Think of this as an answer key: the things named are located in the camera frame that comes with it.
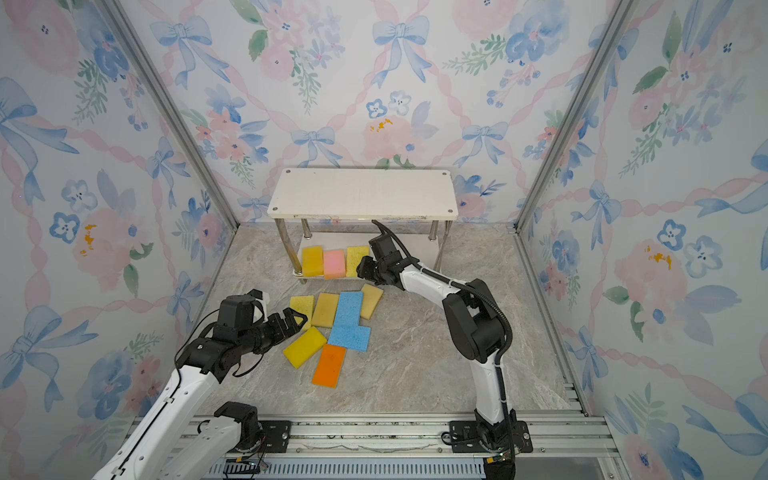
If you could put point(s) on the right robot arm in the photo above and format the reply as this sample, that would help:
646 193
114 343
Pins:
478 328

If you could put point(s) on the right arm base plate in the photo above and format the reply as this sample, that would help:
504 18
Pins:
480 437

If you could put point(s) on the pink sponge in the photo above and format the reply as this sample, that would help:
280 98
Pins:
334 264

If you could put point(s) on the pale yellow sponge far left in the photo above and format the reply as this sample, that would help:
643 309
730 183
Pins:
305 306

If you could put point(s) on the bright yellow sponge left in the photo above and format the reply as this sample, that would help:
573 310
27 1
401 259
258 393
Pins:
303 348

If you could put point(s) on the tan yellow sponge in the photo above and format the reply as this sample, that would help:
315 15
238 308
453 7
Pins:
324 313

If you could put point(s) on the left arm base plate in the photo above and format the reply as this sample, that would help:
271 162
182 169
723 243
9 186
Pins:
254 436

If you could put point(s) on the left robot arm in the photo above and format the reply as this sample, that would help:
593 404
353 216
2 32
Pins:
151 451

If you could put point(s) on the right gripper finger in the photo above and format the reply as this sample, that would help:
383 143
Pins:
367 263
366 271

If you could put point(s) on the left aluminium corner post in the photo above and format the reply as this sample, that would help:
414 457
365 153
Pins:
126 34

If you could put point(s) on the blue sponge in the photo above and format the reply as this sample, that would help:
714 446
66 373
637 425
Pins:
350 337
348 312

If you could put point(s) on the aluminium corner post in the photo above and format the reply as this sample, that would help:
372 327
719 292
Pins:
126 34
616 25

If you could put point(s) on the white two-tier shelf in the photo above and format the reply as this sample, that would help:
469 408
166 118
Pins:
306 195

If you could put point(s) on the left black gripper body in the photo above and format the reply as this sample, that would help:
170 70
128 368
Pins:
274 330

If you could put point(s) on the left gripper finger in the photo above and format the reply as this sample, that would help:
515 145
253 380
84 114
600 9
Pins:
287 327
289 317

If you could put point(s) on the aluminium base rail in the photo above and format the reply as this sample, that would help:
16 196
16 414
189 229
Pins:
567 445

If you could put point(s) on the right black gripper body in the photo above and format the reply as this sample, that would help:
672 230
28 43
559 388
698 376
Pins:
372 267

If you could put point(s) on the orange sponge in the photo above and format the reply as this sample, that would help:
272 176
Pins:
328 370

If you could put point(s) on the small tan sponge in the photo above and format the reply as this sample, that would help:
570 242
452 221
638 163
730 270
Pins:
371 298

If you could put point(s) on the right aluminium corner post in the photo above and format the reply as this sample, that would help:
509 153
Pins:
616 25

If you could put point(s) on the yellow porous sponge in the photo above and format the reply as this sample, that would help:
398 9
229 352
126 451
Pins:
354 256

